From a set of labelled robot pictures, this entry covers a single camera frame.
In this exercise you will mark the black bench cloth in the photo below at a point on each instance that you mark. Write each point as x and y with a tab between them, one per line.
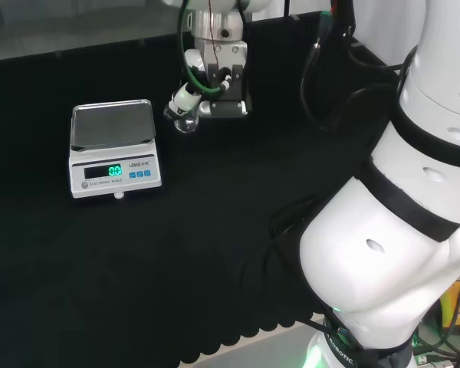
176	249

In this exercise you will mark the small clear glass beaker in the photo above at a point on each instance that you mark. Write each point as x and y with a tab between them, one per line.
187	124

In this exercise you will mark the yellow stop button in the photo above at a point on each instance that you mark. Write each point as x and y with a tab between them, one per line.
457	306

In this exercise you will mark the white electronic balance steel pan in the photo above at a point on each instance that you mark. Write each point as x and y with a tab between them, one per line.
115	168

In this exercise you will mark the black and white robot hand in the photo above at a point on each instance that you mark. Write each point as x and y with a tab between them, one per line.
222	53

